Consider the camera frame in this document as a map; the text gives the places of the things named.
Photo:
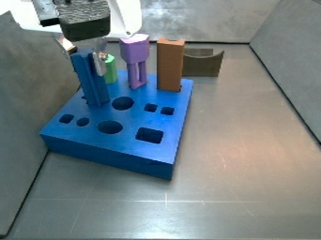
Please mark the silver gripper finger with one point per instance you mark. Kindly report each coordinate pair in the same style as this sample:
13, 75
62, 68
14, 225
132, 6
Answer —
69, 47
101, 55

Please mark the blue star prism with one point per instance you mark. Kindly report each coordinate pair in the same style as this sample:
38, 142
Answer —
91, 81

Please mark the dark grey curved fixture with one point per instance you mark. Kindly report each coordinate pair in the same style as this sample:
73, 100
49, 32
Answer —
202, 63

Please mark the blue peg board base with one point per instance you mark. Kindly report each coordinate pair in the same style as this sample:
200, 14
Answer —
132, 133

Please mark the purple peg block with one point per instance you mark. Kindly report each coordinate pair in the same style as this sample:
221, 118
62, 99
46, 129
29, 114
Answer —
136, 53

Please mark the green hexagonal peg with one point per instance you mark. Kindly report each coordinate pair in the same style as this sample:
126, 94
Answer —
112, 74

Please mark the brown peg block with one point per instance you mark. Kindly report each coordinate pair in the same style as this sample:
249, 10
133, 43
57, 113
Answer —
169, 64

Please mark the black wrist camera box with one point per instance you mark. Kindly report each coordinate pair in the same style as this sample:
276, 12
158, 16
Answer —
83, 18

